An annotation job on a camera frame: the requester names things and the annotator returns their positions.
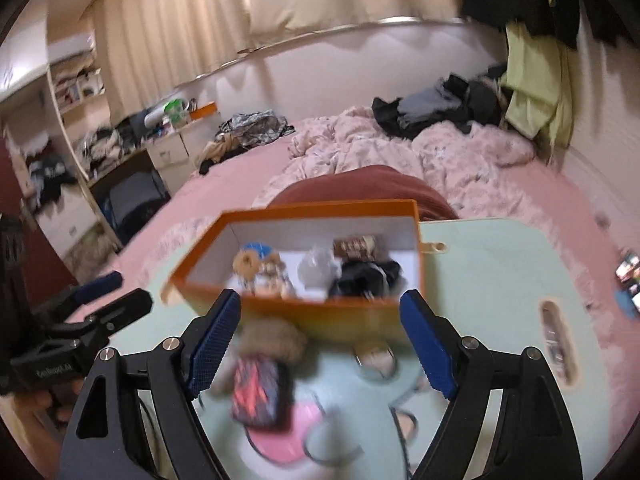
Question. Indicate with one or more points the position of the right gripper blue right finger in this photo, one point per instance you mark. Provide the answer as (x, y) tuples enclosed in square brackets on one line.
[(534, 437)]

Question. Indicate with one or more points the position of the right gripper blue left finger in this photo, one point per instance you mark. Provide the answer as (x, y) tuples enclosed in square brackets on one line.
[(105, 438)]

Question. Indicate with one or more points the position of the dark red foil snack pack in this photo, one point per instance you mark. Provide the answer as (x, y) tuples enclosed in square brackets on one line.
[(261, 394)]

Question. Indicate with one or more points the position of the brown fluffy pompom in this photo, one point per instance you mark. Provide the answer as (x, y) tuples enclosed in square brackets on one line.
[(273, 338)]

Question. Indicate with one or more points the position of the black glossy cloth item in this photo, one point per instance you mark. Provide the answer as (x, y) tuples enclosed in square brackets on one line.
[(366, 279)]

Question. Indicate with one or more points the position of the anime figure keychain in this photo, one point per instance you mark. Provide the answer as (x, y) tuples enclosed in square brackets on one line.
[(272, 281)]

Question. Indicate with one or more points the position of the brown playing card box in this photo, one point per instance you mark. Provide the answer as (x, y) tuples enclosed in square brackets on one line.
[(357, 247)]

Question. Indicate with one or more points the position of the orange gradient cardboard box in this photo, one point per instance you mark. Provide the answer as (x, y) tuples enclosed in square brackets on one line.
[(283, 260)]

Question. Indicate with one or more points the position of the clear bubble wrap bundle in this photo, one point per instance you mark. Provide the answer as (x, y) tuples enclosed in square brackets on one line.
[(319, 268)]

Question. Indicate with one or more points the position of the brown capybara plush blue cap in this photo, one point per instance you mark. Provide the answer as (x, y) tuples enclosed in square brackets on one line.
[(247, 261)]

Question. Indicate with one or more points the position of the person's left hand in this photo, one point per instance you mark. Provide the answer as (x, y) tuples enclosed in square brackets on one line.
[(40, 401)]

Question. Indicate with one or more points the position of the mint green lap table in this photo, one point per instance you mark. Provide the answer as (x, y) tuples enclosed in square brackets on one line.
[(492, 279)]

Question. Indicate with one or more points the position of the smartphone on bed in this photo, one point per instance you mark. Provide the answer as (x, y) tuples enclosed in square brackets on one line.
[(627, 272)]

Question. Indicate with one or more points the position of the pink floral duvet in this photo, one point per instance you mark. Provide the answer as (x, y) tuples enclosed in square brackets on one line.
[(489, 173)]

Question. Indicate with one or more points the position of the dark red cushion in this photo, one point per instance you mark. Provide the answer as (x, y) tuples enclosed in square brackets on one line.
[(368, 183)]

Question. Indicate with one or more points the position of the white desk with drawer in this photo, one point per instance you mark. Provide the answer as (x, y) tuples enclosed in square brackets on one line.
[(173, 157)]

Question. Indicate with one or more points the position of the patterned grey clothes pile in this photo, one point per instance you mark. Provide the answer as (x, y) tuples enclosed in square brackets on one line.
[(251, 130)]

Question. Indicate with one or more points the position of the pile of dark clothes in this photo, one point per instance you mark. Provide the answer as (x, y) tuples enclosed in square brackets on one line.
[(463, 102)]

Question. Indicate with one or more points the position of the white shelf unit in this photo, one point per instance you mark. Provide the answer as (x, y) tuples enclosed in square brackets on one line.
[(32, 123)]

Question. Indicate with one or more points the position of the lime green garment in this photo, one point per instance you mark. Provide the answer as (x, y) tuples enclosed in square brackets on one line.
[(538, 75)]

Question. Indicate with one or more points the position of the beige curtain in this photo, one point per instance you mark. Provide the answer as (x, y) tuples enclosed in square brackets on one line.
[(147, 48)]

